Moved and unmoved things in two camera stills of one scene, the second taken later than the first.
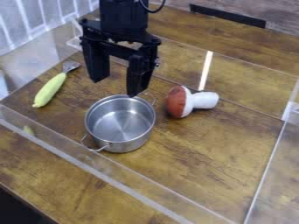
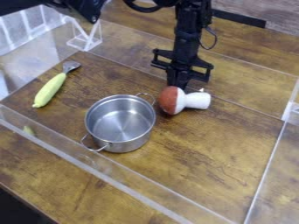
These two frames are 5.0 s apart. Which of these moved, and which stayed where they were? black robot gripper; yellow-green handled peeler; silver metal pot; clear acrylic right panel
Moved: black robot gripper
Stayed: silver metal pot; clear acrylic right panel; yellow-green handled peeler
